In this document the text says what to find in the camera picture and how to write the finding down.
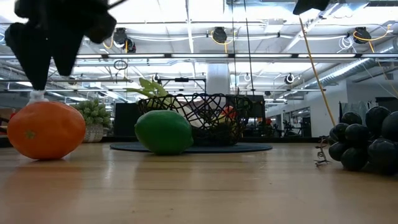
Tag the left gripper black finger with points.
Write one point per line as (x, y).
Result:
(31, 53)
(66, 49)

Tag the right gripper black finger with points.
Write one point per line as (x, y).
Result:
(311, 3)

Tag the orange fruit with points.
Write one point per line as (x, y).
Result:
(46, 130)

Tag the green celery stalk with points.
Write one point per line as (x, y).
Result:
(152, 88)

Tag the green lime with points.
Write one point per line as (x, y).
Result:
(163, 132)

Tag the black grape bunch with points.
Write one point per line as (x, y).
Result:
(367, 143)

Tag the potted green succulent plant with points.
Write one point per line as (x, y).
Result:
(93, 118)

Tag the black cabinet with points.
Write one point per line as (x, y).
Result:
(126, 119)

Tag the grey hanging cloth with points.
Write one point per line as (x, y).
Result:
(354, 107)

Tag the black perforated computer tower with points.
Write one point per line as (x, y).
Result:
(258, 107)

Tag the dark round placemat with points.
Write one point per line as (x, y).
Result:
(233, 147)

